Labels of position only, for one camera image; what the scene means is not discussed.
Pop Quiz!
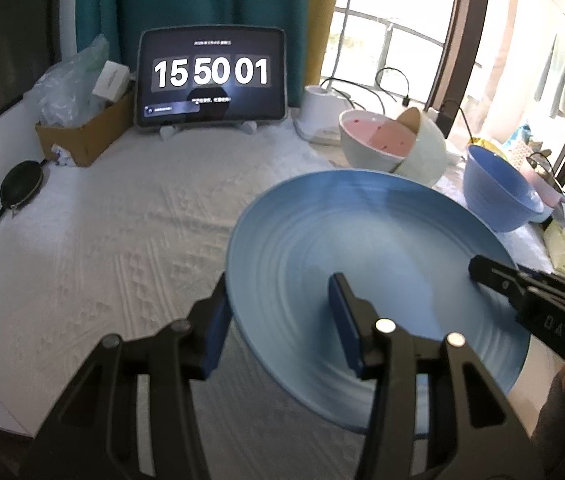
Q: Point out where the cardboard box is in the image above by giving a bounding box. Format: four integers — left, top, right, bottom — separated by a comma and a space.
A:
35, 91, 136, 167

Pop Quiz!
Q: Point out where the yellow curtain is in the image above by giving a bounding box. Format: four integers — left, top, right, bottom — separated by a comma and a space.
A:
307, 0, 346, 91

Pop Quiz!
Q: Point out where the yellow wet wipes pack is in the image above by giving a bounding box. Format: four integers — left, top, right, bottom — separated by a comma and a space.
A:
467, 136, 511, 161

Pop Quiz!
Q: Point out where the light blue ribbed plate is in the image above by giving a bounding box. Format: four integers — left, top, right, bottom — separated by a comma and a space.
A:
226, 170, 532, 435

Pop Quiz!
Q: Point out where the black tablet with clock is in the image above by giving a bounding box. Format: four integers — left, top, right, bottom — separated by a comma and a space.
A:
134, 26, 289, 129

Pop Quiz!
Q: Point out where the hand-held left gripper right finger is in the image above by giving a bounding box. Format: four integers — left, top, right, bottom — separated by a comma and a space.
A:
327, 272, 546, 480

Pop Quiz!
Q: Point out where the black charger cable loop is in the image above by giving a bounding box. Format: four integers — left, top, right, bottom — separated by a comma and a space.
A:
375, 66, 412, 109

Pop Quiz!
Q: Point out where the white plastic basket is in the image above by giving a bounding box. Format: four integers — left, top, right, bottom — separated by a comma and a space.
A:
505, 135, 538, 167

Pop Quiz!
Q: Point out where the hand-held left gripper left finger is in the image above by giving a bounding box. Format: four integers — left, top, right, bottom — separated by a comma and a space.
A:
20, 272, 236, 480

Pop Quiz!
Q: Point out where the small white box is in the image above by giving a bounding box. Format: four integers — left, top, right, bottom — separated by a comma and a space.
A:
91, 61, 132, 101

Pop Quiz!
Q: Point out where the white desk lamp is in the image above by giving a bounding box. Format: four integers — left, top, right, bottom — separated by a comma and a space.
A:
293, 0, 410, 147

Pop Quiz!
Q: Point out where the cream bowl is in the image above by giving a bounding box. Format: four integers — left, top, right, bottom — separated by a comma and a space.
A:
395, 106, 448, 187

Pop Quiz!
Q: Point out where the pink watermelon print bowl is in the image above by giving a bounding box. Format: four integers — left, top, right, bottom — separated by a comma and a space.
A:
339, 109, 421, 173

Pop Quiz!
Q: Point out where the white tablet stand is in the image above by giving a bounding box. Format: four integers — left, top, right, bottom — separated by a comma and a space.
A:
159, 119, 259, 141

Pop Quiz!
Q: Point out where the dark window frame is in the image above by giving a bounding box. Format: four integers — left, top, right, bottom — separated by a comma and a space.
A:
427, 0, 494, 117

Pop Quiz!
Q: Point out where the white charger with cable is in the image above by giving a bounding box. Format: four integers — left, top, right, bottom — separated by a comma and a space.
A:
319, 77, 359, 106

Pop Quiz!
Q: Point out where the white textured tablecloth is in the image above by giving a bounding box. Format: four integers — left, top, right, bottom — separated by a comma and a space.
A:
0, 110, 565, 480

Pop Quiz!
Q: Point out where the dark blue bowl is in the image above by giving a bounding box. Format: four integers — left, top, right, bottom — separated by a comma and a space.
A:
463, 144, 556, 233

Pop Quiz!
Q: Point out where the pink steel bowl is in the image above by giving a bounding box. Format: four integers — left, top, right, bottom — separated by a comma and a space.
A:
517, 160, 565, 211

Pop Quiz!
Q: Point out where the clear plastic bag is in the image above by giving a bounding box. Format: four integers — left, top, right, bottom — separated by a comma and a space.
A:
32, 34, 113, 128

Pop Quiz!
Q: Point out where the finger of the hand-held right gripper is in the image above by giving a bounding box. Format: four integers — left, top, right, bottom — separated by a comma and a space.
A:
469, 255, 531, 307

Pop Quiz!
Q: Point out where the teal hanging towel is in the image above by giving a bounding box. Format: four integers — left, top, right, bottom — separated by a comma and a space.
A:
535, 35, 565, 107

